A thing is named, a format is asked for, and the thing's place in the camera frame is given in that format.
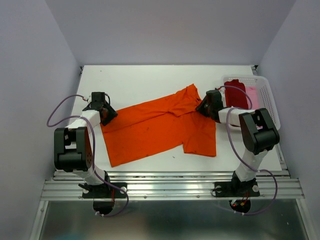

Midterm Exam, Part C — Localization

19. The white plastic basket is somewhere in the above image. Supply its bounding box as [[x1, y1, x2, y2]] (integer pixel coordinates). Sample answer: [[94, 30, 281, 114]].
[[221, 74, 281, 130]]

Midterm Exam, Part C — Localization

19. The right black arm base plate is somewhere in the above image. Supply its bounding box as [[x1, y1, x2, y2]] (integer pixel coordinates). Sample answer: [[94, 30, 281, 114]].
[[211, 181, 260, 199]]

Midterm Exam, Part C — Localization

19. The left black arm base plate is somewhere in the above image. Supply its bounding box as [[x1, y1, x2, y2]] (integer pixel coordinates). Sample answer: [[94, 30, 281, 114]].
[[78, 183, 126, 199]]

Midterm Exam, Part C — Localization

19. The dark red rolled t-shirt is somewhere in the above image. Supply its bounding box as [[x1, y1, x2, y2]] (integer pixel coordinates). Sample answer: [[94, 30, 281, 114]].
[[224, 79, 249, 109]]

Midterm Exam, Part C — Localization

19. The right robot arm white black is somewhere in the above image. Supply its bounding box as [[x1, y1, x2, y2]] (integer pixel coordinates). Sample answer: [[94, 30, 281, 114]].
[[196, 88, 280, 198]]

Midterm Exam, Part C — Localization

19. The orange t-shirt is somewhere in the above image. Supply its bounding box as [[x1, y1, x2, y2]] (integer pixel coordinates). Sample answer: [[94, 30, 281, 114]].
[[101, 84, 217, 167]]

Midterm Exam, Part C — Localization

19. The aluminium mounting rail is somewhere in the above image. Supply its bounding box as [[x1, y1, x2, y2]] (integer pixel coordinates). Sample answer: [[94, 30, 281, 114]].
[[40, 170, 305, 201]]

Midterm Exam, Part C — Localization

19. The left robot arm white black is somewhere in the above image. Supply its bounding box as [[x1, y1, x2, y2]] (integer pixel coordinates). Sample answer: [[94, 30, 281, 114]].
[[54, 92, 118, 197]]

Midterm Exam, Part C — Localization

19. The pink rolled t-shirt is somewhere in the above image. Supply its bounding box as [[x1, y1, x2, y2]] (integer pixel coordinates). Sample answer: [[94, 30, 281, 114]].
[[245, 86, 260, 110]]

